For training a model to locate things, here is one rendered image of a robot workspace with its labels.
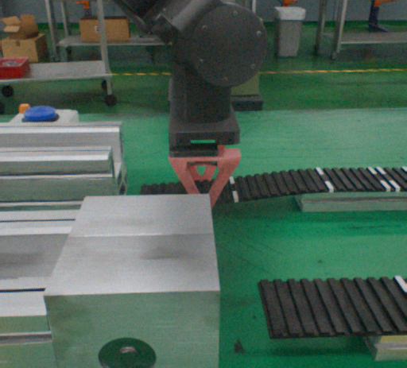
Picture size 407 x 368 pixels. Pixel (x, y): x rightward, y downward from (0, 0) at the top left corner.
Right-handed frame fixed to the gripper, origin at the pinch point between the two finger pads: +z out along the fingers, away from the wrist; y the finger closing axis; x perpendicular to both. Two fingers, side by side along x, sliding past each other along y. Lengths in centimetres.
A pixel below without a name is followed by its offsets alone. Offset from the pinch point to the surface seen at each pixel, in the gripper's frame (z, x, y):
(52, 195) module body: -2.5, -14.7, 4.3
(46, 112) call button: -5.3, -19.7, -12.7
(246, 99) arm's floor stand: 2.3, 11.2, -42.1
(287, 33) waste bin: 52, 127, -477
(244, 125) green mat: 2.1, 8.5, -26.5
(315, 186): -1.2, 12.0, 1.5
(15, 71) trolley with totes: 48, -126, -273
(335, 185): -1.3, 14.1, 1.6
